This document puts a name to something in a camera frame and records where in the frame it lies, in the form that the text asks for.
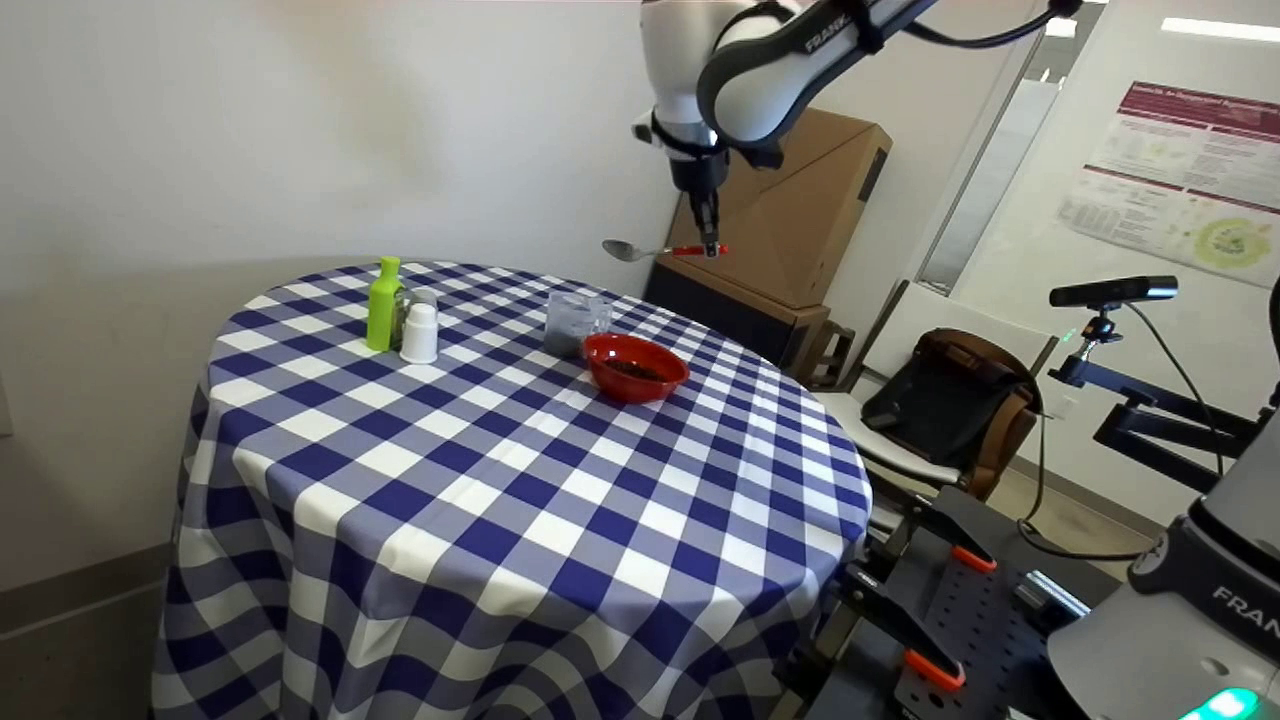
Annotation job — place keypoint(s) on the small white shaker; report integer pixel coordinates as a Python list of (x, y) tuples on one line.
[(422, 338)]

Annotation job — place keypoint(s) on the black metal camera stand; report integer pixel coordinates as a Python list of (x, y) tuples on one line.
[(1161, 418)]

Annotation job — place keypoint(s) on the grey metal frame strip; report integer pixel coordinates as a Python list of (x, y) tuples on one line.
[(1002, 154)]

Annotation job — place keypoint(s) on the clear plastic cup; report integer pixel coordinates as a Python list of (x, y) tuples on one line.
[(574, 321)]

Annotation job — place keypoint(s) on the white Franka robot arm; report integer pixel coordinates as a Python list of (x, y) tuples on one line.
[(705, 67)]

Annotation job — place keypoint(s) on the green plastic bottle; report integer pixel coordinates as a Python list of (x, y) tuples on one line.
[(387, 311)]

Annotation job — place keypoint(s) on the dark wooden crate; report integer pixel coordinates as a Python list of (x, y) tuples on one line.
[(767, 325)]

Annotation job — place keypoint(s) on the black bar camera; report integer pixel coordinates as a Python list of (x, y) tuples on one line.
[(1113, 290)]

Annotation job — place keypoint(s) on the grey Franka robot base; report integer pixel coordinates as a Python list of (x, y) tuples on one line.
[(1187, 643)]

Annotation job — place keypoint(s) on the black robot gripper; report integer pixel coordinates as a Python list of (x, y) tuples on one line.
[(701, 174)]

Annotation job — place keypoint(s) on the large brown cardboard box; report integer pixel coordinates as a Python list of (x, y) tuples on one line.
[(814, 203)]

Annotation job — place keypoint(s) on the orange plastic bowl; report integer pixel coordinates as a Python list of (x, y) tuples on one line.
[(634, 387)]

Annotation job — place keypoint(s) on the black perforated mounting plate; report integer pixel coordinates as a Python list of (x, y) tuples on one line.
[(963, 615)]

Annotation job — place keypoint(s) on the blue white checkered tablecloth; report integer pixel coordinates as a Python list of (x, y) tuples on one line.
[(504, 535)]

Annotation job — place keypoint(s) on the wall poster with red header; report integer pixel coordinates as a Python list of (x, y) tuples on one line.
[(1187, 181)]

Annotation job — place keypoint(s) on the black chair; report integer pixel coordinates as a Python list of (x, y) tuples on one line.
[(952, 401)]

